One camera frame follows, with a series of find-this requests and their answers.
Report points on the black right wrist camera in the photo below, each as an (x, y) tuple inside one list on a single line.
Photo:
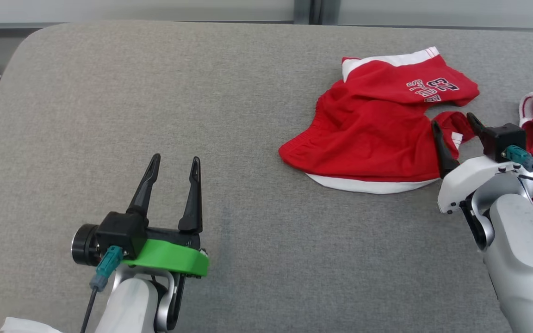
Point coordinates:
[(505, 138)]

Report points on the grey partition post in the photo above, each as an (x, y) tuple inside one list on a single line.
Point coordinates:
[(317, 11)]

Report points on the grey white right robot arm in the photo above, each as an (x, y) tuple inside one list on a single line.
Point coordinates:
[(525, 259)]

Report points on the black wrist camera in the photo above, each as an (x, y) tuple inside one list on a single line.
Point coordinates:
[(118, 231), (505, 138)]

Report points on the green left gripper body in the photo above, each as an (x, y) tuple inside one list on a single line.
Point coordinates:
[(174, 259)]

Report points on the red shorts white stripe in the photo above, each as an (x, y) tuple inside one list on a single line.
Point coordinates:
[(368, 134)]

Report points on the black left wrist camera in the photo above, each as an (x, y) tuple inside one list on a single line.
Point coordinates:
[(118, 231)]

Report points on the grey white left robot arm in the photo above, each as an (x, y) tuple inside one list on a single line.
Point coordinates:
[(130, 305)]

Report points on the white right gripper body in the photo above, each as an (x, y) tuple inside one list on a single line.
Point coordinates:
[(467, 178)]

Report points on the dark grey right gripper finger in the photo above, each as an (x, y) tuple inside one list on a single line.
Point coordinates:
[(444, 159), (476, 126)]

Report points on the white crumpled paper tag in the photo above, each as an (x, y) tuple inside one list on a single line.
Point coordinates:
[(26, 326)]

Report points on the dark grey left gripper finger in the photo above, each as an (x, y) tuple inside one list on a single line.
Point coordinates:
[(193, 208), (144, 196)]

